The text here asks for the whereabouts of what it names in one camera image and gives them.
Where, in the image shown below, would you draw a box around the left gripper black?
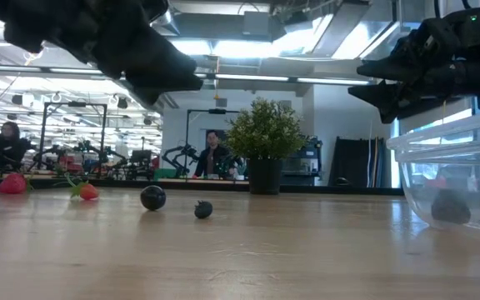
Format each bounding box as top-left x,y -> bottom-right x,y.
72,0 -> 204,106

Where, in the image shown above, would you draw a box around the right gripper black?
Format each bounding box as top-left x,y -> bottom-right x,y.
347,45 -> 480,124

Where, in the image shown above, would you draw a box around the clear plastic tupperware container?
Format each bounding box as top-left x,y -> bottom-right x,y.
386,107 -> 480,245

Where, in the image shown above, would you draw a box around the large round dark blueberry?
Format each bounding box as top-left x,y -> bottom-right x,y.
139,184 -> 168,212

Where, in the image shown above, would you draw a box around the red strawberry with green leaves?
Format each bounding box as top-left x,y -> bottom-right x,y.
62,173 -> 101,202

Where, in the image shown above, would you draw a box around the small blueberry with crown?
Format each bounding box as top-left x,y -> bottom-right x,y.
193,200 -> 214,220

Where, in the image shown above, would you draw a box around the large red strawberry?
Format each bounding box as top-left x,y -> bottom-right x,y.
0,172 -> 28,195

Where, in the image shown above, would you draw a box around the black standing panel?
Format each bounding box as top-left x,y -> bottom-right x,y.
330,136 -> 393,188

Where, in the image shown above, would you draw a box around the long ceiling light bar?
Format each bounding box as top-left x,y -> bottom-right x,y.
0,62 -> 373,88

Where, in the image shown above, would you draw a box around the green crate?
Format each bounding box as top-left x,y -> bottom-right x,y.
153,167 -> 179,181

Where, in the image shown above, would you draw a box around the person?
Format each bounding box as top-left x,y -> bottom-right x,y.
193,129 -> 235,179
0,120 -> 33,172

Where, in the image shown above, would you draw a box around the artificial green potted plant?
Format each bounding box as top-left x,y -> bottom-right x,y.
222,97 -> 310,196

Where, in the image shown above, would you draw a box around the black background rig frame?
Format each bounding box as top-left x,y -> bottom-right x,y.
183,107 -> 243,181
41,101 -> 108,177

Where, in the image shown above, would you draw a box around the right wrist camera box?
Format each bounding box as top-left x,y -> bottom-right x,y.
406,18 -> 462,53

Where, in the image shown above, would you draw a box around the black aluminium table frame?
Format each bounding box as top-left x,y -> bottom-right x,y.
0,177 -> 406,197

